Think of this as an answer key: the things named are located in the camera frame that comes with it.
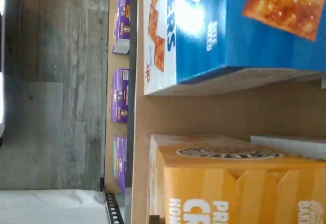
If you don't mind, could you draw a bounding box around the dark rounded base plate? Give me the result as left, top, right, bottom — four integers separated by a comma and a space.
0, 0, 6, 147

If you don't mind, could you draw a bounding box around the yellow white pretzel crackers box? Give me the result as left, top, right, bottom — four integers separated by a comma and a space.
148, 133, 326, 224

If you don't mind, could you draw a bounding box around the purple teal Annie's box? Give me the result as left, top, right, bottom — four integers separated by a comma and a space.
113, 135, 128, 194

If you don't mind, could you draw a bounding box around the blue pretzel crackers box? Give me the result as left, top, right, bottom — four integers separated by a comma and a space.
143, 0, 326, 97

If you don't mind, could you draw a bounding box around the white fabric backdrop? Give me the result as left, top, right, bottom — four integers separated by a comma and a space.
0, 189, 109, 224

